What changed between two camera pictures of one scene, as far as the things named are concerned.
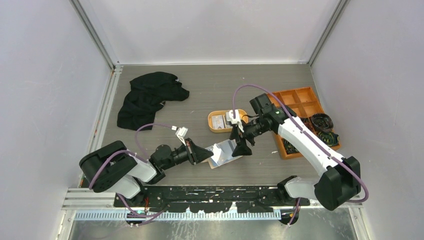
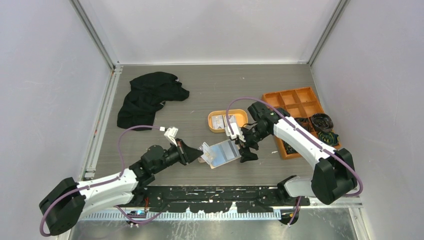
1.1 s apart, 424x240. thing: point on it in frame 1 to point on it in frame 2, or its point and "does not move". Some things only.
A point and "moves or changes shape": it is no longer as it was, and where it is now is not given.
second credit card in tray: x=217 y=121 does not move
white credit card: x=216 y=151 moves or changes shape
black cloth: x=148 y=93 does not move
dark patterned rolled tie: x=308 y=123 does not move
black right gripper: x=241 y=148 to x=246 y=155
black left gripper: x=195 y=154 does not move
